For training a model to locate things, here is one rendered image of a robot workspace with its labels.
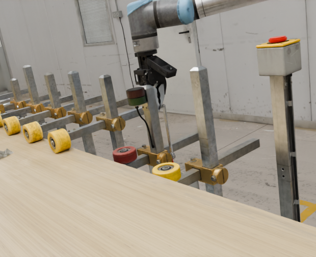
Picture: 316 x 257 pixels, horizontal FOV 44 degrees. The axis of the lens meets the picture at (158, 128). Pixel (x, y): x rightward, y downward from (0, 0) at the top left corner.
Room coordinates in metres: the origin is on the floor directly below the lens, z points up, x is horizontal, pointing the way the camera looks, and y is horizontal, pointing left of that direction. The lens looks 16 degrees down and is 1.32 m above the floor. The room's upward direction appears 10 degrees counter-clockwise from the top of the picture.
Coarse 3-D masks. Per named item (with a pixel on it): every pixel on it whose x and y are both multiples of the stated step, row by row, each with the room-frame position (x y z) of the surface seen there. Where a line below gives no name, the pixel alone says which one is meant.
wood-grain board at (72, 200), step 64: (0, 128) 1.93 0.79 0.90; (0, 192) 1.07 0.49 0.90; (64, 192) 0.99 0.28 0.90; (128, 192) 0.92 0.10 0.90; (192, 192) 0.86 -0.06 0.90; (0, 256) 0.71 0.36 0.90; (64, 256) 0.67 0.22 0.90; (128, 256) 0.64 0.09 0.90; (192, 256) 0.60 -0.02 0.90; (256, 256) 0.57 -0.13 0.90
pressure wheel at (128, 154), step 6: (114, 150) 1.25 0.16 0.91; (120, 150) 1.25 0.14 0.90; (126, 150) 1.24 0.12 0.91; (132, 150) 1.22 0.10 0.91; (114, 156) 1.22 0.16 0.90; (120, 156) 1.21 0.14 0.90; (126, 156) 1.20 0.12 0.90; (132, 156) 1.21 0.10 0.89; (120, 162) 1.21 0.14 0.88; (126, 162) 1.20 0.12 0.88
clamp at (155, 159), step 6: (138, 150) 1.33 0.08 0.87; (144, 150) 1.31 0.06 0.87; (150, 156) 1.27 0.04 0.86; (156, 156) 1.24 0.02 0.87; (162, 156) 1.24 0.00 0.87; (168, 156) 1.25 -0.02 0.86; (150, 162) 1.28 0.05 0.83; (156, 162) 1.24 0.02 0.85; (162, 162) 1.23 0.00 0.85; (168, 162) 1.25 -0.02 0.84
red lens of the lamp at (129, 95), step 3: (126, 90) 1.25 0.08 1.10; (138, 90) 1.22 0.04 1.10; (141, 90) 1.23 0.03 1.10; (144, 90) 1.24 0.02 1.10; (126, 93) 1.24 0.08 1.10; (129, 93) 1.23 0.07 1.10; (132, 93) 1.22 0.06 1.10; (135, 93) 1.22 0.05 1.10; (138, 93) 1.22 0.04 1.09; (141, 93) 1.23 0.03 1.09; (144, 93) 1.24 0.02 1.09; (129, 96) 1.23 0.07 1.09; (132, 96) 1.22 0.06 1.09; (135, 96) 1.22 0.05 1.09; (138, 96) 1.22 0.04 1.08
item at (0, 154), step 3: (0, 150) 1.44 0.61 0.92; (6, 150) 1.44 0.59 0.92; (9, 150) 1.46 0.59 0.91; (0, 153) 1.43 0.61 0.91; (3, 153) 1.44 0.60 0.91; (6, 153) 1.43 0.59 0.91; (9, 153) 1.44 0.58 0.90; (0, 156) 1.42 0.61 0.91; (3, 156) 1.41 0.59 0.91; (6, 156) 1.41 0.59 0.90
